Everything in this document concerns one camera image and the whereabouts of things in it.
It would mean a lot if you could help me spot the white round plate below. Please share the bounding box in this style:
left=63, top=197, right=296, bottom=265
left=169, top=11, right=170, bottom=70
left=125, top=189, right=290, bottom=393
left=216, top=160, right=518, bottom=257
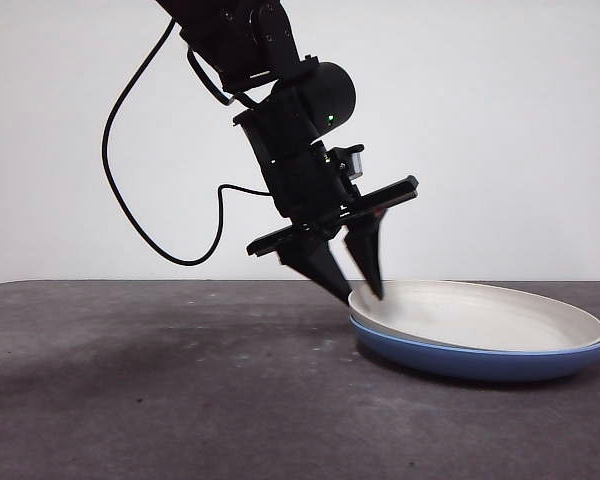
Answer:
left=347, top=279, right=600, bottom=352

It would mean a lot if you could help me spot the blue round plate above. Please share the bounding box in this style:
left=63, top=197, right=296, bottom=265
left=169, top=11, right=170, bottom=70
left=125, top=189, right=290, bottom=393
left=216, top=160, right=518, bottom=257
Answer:
left=349, top=315, right=600, bottom=385

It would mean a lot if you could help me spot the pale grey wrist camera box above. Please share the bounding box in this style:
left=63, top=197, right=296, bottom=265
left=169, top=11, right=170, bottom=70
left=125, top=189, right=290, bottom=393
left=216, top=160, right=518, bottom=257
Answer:
left=328, top=143, right=367, bottom=183

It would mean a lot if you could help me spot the short black cable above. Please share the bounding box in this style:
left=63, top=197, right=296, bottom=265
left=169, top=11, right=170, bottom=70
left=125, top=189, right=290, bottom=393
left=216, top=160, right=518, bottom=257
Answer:
left=185, top=43, right=262, bottom=109

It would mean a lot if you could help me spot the long black cable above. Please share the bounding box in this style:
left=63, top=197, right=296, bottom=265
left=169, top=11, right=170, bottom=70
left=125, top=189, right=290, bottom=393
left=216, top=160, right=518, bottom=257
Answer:
left=101, top=17, right=273, bottom=267

